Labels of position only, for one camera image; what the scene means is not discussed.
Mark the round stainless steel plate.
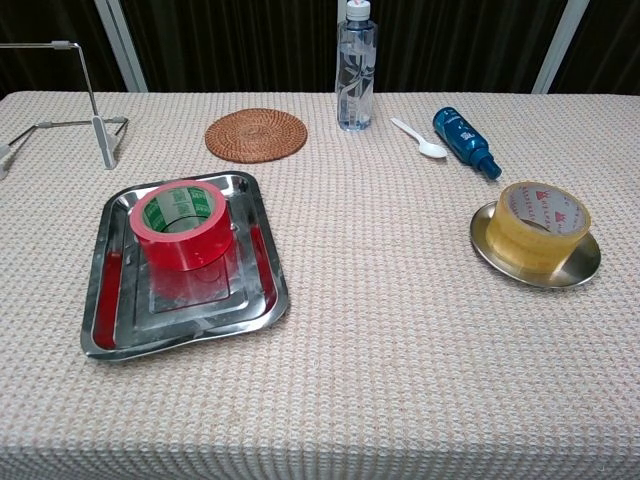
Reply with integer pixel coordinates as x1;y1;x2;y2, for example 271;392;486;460
469;200;603;290

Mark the yellow transparent tape roll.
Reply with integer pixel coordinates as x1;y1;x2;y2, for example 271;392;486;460
487;181;592;274

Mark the red tape roll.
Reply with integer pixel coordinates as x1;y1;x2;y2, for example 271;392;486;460
130;180;235;273

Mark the white frame post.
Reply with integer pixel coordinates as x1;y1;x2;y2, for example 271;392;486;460
531;0;591;95
93;0;149;93

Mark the clear plastic water bottle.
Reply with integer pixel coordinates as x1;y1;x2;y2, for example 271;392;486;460
335;0;378;133

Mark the round woven rattan coaster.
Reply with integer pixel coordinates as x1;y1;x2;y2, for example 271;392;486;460
204;108;309;164

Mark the white plastic spoon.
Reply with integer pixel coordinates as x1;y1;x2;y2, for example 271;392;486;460
390;117;449;160

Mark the white metal wire stand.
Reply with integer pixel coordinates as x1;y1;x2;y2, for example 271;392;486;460
0;40;129;180

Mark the rectangular stainless steel tray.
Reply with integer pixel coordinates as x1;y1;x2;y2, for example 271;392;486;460
80;170;290;363

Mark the beige waffle tablecloth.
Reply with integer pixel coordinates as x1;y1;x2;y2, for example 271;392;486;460
0;90;640;480

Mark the blue spray bottle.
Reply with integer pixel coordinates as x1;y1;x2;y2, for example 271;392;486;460
432;106;503;181

